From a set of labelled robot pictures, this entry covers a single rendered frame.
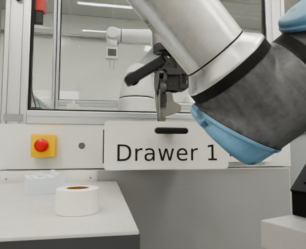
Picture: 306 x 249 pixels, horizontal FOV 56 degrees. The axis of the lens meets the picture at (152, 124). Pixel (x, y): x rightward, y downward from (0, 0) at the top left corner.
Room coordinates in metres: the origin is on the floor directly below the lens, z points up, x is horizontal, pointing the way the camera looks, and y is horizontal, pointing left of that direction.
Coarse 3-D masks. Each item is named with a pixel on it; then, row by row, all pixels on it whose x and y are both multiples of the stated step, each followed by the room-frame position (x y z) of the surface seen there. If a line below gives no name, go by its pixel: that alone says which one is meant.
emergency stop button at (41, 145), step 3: (36, 141) 0.86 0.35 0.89; (39, 141) 0.86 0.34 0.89; (42, 141) 0.86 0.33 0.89; (45, 141) 0.87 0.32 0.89; (36, 144) 0.86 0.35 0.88; (39, 144) 0.86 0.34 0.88; (42, 144) 0.86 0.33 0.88; (45, 144) 0.87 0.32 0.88; (36, 147) 0.86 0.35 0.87; (39, 147) 0.86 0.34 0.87; (42, 147) 0.86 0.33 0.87; (45, 147) 0.87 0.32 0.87; (36, 150) 0.87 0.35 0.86; (39, 150) 0.86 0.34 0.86; (42, 150) 0.86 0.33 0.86; (45, 150) 0.87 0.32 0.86
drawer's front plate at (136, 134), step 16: (112, 128) 0.64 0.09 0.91; (128, 128) 0.64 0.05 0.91; (144, 128) 0.65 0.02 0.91; (192, 128) 0.67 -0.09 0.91; (112, 144) 0.64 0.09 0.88; (128, 144) 0.64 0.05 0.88; (144, 144) 0.65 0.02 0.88; (160, 144) 0.66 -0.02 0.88; (176, 144) 0.66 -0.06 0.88; (192, 144) 0.67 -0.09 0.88; (208, 144) 0.68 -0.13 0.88; (112, 160) 0.64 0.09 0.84; (128, 160) 0.64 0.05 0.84; (144, 160) 0.65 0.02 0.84; (160, 160) 0.66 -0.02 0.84; (176, 160) 0.66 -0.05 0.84; (208, 160) 0.68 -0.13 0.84; (224, 160) 0.68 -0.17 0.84
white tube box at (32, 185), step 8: (24, 176) 0.74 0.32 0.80; (32, 176) 0.74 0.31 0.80; (48, 176) 0.74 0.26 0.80; (24, 184) 0.73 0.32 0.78; (32, 184) 0.66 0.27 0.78; (40, 184) 0.67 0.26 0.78; (48, 184) 0.68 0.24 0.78; (56, 184) 0.69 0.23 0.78; (64, 184) 0.70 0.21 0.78; (32, 192) 0.66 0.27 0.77; (40, 192) 0.67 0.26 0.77; (48, 192) 0.68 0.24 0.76
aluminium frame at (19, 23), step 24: (24, 0) 0.93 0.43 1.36; (264, 0) 1.08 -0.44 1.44; (24, 24) 0.93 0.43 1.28; (264, 24) 1.09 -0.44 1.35; (24, 48) 0.92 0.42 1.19; (24, 72) 0.92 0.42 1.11; (24, 96) 0.92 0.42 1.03; (0, 120) 0.91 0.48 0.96; (24, 120) 0.92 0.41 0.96; (48, 120) 0.93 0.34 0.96; (72, 120) 0.95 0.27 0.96; (96, 120) 0.96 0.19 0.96; (120, 120) 0.97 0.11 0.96; (144, 120) 0.99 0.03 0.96; (168, 120) 1.01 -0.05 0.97; (192, 120) 1.02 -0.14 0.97
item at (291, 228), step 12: (288, 216) 0.46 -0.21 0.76; (300, 216) 0.46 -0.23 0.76; (264, 228) 0.43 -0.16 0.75; (276, 228) 0.42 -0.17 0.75; (288, 228) 0.40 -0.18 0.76; (300, 228) 0.39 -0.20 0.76; (264, 240) 0.43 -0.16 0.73; (276, 240) 0.42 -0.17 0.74; (288, 240) 0.40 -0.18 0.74; (300, 240) 0.38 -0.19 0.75
